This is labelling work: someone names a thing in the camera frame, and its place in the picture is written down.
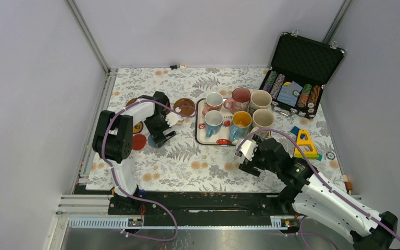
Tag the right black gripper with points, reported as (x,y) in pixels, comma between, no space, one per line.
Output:
(248,165)

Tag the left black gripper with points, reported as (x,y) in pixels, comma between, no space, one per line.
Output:
(158,135)

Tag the orange smiley coaster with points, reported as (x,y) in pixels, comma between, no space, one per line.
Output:
(138,128)

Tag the red apple coaster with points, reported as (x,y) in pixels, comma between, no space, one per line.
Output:
(138,142)

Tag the brown wooden coaster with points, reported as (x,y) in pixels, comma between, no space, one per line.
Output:
(131,102)
(185,106)

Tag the blue floral mug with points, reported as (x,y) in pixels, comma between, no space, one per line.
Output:
(214,121)

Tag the grey blue coaster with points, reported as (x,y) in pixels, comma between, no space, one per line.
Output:
(152,142)

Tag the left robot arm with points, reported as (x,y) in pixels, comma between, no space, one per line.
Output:
(113,138)

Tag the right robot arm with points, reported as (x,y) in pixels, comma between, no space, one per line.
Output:
(309,194)

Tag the blue small block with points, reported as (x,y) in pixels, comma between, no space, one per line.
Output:
(295,130)

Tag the cream mug front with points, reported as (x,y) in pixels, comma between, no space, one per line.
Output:
(262,119)

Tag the cream mug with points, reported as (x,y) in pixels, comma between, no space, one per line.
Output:
(262,119)
(260,99)

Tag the yellow triangle toy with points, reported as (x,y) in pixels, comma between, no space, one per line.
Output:
(306,144)

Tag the yellow inside blue mug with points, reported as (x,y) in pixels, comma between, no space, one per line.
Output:
(241,126)

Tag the white strawberry tray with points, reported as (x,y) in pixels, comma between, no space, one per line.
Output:
(222,136)

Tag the cream mug rear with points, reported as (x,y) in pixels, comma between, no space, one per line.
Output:
(260,99)

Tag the floral tablecloth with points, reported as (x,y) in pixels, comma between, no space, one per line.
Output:
(182,164)

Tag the blue card deck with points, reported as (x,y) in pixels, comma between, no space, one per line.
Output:
(289,93)

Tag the pink small mug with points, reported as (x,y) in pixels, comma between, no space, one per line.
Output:
(214,101)

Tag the pink large mug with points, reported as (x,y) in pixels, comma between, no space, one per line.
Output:
(239,100)

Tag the black poker chip case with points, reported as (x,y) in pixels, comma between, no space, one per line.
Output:
(309,63)

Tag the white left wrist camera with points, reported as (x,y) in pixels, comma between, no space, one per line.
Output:
(173,119)

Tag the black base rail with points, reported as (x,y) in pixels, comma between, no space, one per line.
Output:
(204,209)

